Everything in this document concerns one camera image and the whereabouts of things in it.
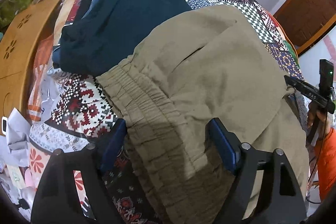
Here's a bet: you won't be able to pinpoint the blue denim garment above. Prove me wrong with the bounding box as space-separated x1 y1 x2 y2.
52 0 98 68

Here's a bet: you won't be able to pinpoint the khaki olive pants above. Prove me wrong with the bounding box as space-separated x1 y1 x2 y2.
97 5 309 223

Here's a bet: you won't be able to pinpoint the dark navy folded garment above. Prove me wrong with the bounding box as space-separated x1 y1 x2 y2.
59 0 191 76

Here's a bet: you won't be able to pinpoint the patchwork patterned bedspread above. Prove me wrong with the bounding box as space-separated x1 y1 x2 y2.
26 0 309 224

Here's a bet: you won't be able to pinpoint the orange right sleeve forearm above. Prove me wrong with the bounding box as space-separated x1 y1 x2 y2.
314 128 336 201

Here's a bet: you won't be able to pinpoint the right hand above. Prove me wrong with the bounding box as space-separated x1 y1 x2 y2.
307 102 332 140

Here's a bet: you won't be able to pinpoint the wooden carved headboard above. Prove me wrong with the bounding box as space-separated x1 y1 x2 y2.
0 0 64 135

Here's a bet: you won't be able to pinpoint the white crumpled paper pile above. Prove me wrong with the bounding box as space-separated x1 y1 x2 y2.
1 108 39 217

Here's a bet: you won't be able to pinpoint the brown wooden door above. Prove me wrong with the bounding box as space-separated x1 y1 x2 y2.
274 0 335 55

